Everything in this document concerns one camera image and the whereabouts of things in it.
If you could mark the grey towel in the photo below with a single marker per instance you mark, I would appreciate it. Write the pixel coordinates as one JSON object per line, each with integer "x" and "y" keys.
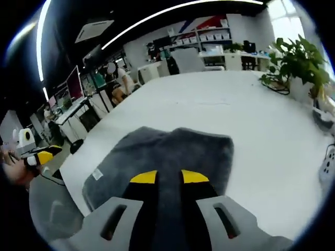
{"x": 162, "y": 151}

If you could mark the white shelf with storage bins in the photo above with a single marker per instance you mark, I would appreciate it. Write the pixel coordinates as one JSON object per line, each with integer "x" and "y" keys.
{"x": 206, "y": 34}

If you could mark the black office chair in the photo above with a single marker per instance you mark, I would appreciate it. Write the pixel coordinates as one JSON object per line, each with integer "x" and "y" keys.
{"x": 248, "y": 48}

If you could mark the small green desk plant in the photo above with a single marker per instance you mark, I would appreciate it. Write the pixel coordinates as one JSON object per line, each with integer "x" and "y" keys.
{"x": 234, "y": 47}

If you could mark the black rounded floor object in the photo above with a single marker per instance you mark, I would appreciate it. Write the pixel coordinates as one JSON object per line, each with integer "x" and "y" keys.
{"x": 76, "y": 147}

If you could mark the white office desk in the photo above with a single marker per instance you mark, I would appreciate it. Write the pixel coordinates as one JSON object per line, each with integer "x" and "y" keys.
{"x": 233, "y": 60}

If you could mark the person's left hand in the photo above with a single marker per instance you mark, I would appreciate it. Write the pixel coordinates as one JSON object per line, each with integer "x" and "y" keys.
{"x": 18, "y": 173}

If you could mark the black monitor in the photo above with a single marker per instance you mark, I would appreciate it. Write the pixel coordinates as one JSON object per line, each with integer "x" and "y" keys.
{"x": 161, "y": 42}

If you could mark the potted green plant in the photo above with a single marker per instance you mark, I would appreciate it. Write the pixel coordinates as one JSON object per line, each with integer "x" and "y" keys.
{"x": 301, "y": 60}

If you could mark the black swivel chair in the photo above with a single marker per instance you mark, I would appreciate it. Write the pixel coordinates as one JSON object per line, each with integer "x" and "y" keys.
{"x": 172, "y": 66}

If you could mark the ceiling air conditioner unit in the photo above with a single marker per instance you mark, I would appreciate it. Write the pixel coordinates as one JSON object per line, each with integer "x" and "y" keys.
{"x": 94, "y": 30}

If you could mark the white office chair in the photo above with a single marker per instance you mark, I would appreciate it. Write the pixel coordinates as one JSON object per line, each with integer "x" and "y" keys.
{"x": 187, "y": 60}

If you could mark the grey cloth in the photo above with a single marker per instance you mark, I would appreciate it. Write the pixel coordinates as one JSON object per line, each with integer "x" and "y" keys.
{"x": 49, "y": 206}

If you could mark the hanging display screen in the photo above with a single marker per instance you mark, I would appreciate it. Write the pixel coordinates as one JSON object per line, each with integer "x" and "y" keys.
{"x": 93, "y": 55}

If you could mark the large window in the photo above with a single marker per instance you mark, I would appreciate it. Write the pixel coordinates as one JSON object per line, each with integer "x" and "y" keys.
{"x": 285, "y": 15}

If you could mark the ceiling light strip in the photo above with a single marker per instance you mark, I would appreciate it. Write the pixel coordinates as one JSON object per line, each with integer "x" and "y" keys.
{"x": 40, "y": 39}
{"x": 167, "y": 13}

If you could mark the white cabinet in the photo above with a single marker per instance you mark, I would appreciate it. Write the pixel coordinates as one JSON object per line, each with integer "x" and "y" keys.
{"x": 150, "y": 73}

